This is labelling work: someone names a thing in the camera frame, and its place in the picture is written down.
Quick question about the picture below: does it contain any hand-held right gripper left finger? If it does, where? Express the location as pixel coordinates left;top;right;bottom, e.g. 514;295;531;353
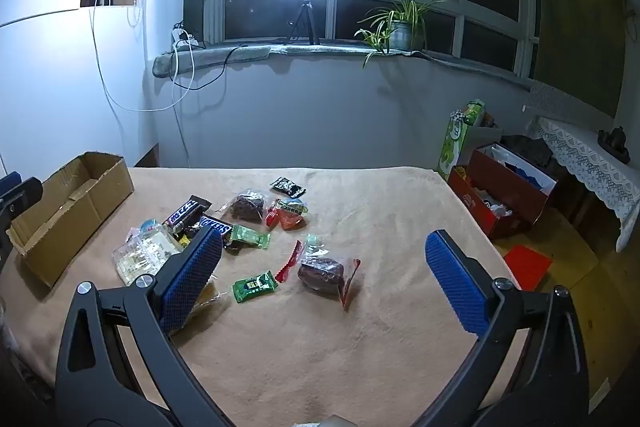
55;226;236;427

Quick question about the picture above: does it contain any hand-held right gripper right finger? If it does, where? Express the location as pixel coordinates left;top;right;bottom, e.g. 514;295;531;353
425;229;588;427

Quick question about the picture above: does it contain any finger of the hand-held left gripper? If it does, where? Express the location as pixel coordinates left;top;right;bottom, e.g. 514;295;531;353
0;173;44;240

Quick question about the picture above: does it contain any brown cardboard box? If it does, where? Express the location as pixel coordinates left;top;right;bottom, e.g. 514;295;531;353
6;152;135;290

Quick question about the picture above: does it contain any clear plastic cracker pack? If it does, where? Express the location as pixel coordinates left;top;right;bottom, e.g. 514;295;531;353
112;229;185;286

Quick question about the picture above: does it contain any brown and blue chocolate bar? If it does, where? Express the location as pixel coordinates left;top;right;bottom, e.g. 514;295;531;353
198;216;235;240

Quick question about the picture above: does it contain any dark green candy packet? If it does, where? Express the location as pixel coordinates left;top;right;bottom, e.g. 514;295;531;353
231;270;278;304

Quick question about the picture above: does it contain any brown and white chocolate bar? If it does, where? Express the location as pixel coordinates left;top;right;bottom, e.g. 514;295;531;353
164;196;213;230

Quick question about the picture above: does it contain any round blue white jelly cup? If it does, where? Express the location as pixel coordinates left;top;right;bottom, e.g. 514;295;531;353
137;218;168;240

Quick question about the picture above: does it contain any light green candy packet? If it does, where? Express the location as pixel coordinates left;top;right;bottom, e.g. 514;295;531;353
230;225;272;252

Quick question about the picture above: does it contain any clear packet of dark dates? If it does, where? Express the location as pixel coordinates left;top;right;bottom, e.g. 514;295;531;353
274;239;362;306
216;189;266;225

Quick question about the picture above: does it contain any red and green snack packet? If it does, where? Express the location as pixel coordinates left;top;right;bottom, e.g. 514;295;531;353
265;198;309;232

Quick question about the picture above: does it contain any small mint clear packet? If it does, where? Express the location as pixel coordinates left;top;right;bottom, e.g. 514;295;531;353
304;233;328;258

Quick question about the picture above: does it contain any small black snack packet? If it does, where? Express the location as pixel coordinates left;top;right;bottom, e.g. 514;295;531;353
270;177;307;199

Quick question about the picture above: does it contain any red box lid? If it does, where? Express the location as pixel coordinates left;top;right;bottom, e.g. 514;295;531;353
502;245;553;292

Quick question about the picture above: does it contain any red box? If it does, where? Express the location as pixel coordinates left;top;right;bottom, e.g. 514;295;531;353
447;142;558;240

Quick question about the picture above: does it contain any white wardrobe panel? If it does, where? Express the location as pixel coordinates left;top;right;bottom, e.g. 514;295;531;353
0;0;162;170

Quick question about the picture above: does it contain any green carton box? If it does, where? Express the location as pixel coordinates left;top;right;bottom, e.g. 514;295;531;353
437;101;503;180

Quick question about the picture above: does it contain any white lace tablecloth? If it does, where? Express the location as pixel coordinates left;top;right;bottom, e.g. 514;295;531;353
530;114;640;253

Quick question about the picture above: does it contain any dark teapot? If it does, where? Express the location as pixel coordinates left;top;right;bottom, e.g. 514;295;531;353
597;125;632;164

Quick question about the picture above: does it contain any white power strip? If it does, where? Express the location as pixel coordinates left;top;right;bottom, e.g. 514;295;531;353
171;29;198;50

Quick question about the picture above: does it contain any potted spider plant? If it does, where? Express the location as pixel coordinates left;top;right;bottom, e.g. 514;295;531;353
355;0;446;68

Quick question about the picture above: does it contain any black tripod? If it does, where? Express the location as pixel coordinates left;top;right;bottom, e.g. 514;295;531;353
282;0;321;46

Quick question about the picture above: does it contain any olive curtain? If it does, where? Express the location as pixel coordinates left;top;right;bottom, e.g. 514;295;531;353
530;0;632;118

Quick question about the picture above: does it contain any white cable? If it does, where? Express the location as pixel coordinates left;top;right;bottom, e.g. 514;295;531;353
89;0;197;112

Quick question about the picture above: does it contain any black cable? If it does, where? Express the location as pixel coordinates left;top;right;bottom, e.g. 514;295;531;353
169;43;253;84

